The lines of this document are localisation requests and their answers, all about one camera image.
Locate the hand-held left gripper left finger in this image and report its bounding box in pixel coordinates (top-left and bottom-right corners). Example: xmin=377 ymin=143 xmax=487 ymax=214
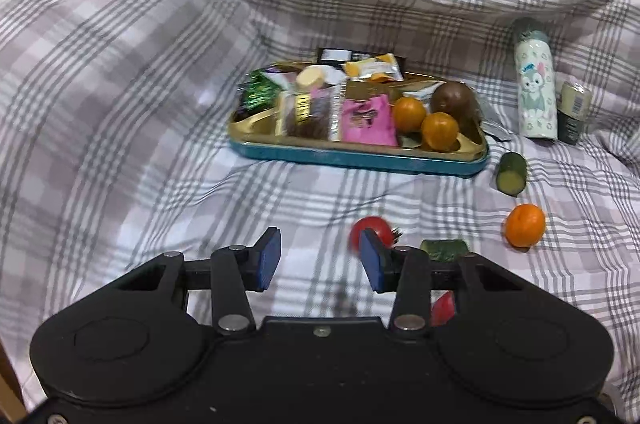
xmin=107 ymin=227 xmax=282 ymax=336

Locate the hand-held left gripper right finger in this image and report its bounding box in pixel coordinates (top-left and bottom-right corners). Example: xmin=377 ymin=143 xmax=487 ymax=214
xmin=359 ymin=228 xmax=537 ymax=332

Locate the red tomato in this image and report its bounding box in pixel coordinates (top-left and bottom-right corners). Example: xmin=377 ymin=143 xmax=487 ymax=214
xmin=348 ymin=216 xmax=403 ymax=255

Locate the cucumber piece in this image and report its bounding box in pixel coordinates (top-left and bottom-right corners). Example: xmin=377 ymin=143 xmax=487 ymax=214
xmin=494 ymin=152 xmax=527 ymax=197
xmin=420 ymin=240 xmax=470 ymax=262

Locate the red round fruit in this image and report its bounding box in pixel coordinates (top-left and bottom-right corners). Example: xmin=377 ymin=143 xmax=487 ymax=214
xmin=431 ymin=291 xmax=457 ymax=327

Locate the teal tin snack tray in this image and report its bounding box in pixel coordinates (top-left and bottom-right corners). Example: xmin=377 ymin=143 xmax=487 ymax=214
xmin=227 ymin=60 xmax=490 ymax=179

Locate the pink snack packet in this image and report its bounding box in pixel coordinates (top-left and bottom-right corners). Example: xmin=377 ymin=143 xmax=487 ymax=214
xmin=341 ymin=95 xmax=399 ymax=146

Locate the small orange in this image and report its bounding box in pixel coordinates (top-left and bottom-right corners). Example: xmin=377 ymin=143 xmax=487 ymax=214
xmin=420 ymin=111 xmax=460 ymax=152
xmin=392 ymin=96 xmax=428 ymax=133

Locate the brown cookie packet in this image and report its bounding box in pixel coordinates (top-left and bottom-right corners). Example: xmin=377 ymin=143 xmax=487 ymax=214
xmin=275 ymin=91 xmax=346 ymax=141

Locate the green foil candy packet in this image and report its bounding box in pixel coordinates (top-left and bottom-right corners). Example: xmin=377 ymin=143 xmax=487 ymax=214
xmin=243 ymin=69 xmax=283 ymax=111

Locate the brown kiwi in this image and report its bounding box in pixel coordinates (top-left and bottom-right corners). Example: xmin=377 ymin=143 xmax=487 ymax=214
xmin=430 ymin=81 xmax=476 ymax=121

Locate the round yellow cake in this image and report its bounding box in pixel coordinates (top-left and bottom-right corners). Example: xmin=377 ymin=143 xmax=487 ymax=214
xmin=296 ymin=65 xmax=326 ymax=92

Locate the plaid blanket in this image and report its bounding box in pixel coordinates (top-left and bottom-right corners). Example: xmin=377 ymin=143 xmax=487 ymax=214
xmin=0 ymin=0 xmax=640 ymax=415

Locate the yellow white snack packet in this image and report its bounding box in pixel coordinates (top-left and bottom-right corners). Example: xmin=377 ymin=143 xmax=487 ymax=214
xmin=344 ymin=54 xmax=405 ymax=82

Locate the black snack packet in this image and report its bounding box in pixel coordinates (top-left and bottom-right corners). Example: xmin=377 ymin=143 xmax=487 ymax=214
xmin=317 ymin=48 xmax=371 ymax=66

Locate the white cartoon print bottle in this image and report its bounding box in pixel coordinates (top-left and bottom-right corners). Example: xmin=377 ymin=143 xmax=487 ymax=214
xmin=512 ymin=18 xmax=558 ymax=141

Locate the green drink can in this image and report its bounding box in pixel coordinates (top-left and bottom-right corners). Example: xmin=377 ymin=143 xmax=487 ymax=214
xmin=556 ymin=81 xmax=593 ymax=146

